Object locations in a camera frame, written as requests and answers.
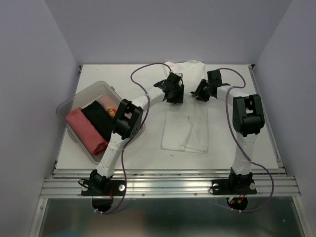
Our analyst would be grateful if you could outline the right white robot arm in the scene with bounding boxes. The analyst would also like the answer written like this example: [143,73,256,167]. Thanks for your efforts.
[192,69,265,196]

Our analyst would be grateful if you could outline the rolled pink printed t-shirt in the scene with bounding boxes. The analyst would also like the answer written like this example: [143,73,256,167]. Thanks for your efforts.
[97,95,120,118]

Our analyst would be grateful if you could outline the clear plastic storage bin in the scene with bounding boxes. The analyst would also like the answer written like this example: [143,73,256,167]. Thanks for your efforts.
[56,81,146,164]

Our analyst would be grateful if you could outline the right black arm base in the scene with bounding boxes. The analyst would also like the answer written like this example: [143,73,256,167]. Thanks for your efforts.
[209,168,257,196]

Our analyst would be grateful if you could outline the rolled black t-shirt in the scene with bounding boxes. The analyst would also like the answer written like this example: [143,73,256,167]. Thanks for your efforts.
[81,101,114,142]

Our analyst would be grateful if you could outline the aluminium mounting rail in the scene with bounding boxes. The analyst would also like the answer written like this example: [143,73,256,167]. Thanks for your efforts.
[40,167,301,198]

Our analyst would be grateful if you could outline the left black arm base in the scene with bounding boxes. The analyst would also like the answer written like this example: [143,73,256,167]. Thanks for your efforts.
[78,170,126,197]

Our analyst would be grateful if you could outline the rolled red t-shirt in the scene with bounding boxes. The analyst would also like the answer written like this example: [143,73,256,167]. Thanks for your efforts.
[65,108,108,155]

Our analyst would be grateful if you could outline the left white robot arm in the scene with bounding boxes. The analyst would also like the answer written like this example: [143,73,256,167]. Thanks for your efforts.
[87,72,184,196]

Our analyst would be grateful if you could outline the white printed t-shirt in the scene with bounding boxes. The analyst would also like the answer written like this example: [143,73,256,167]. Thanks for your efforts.
[161,60,208,154]

